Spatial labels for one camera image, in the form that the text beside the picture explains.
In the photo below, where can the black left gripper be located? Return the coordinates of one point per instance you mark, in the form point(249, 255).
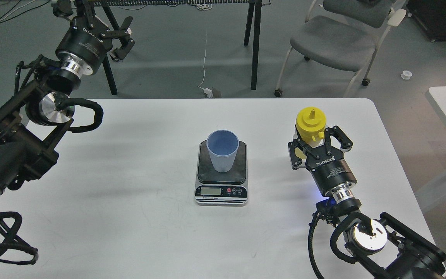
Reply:
point(86, 43)

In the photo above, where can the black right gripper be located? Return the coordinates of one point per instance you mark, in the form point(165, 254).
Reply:
point(326, 164)

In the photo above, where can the yellow squeeze bottle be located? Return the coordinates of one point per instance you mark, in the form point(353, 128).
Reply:
point(310, 125)

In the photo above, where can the blue ribbed plastic cup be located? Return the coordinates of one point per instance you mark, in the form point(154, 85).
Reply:
point(222, 146)

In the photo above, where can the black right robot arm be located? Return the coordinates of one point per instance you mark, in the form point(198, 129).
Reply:
point(385, 247)

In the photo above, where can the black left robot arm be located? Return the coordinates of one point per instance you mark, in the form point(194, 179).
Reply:
point(41, 110)

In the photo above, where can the digital kitchen scale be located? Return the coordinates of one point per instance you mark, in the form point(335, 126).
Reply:
point(221, 188)

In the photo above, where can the small white spool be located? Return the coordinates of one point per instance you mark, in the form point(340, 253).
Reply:
point(406, 75)

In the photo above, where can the grey office chair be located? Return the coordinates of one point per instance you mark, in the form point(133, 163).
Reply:
point(340, 45)

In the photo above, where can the black cabinet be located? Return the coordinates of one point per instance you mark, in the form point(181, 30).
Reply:
point(431, 17)

